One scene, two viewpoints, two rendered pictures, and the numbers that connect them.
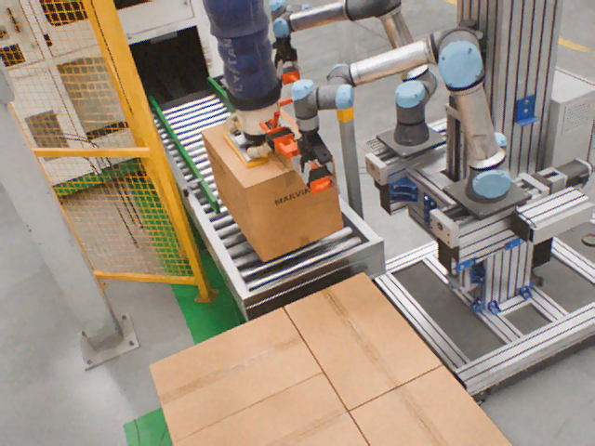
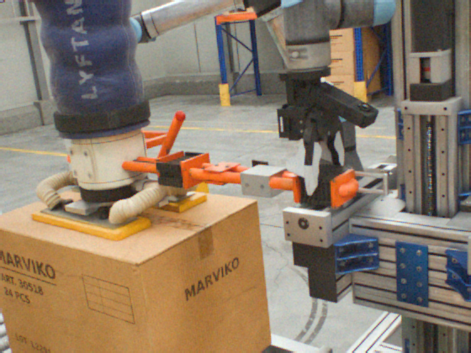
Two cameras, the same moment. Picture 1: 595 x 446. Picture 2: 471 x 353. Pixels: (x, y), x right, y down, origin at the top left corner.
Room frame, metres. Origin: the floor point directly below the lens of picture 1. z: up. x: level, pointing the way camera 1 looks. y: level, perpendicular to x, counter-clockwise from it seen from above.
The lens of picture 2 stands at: (1.00, 0.55, 1.51)
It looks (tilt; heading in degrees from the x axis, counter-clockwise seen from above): 16 degrees down; 328
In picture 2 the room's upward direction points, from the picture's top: 6 degrees counter-clockwise
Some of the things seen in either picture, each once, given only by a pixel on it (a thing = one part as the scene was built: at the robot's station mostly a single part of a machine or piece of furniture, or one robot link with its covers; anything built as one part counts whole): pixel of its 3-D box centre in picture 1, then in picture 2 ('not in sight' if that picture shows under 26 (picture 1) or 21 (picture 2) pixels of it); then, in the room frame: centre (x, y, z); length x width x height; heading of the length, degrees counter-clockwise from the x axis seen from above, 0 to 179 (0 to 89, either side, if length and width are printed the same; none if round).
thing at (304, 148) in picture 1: (310, 140); (308, 104); (1.75, -0.09, 1.35); 0.09 x 0.08 x 0.12; 17
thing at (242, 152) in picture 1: (244, 143); (86, 213); (2.27, 0.17, 1.11); 0.34 x 0.10 x 0.05; 17
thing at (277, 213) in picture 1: (270, 178); (126, 283); (2.31, 0.09, 0.88); 0.60 x 0.40 x 0.40; 19
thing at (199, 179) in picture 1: (173, 147); not in sight; (3.33, 0.69, 0.60); 1.60 x 0.10 x 0.09; 18
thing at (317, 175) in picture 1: (316, 179); (324, 186); (1.72, -0.09, 1.21); 0.08 x 0.07 x 0.05; 17
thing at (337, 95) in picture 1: (336, 95); (354, 5); (1.73, -0.19, 1.51); 0.11 x 0.11 x 0.08; 73
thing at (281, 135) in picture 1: (281, 138); (183, 169); (2.06, 0.01, 1.21); 0.10 x 0.08 x 0.06; 107
